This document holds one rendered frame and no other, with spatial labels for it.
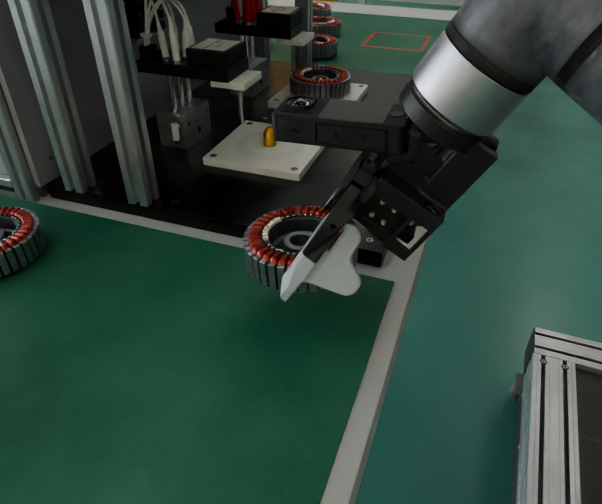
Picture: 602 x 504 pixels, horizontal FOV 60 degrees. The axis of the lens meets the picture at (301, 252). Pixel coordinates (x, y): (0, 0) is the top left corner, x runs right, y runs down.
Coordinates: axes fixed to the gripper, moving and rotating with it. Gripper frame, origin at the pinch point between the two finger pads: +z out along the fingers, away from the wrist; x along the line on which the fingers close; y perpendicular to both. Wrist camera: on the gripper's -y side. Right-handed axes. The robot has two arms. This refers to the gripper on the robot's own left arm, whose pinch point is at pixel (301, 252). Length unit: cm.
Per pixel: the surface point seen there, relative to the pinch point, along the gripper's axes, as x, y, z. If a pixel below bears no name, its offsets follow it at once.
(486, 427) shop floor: 49, 68, 54
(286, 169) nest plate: 21.3, -6.8, 7.0
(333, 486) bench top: -19.1, 11.0, 0.9
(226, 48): 26.9, -22.9, 0.2
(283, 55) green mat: 84, -26, 22
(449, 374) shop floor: 64, 59, 60
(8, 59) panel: 9.1, -40.9, 8.9
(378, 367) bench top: -6.7, 11.6, 0.5
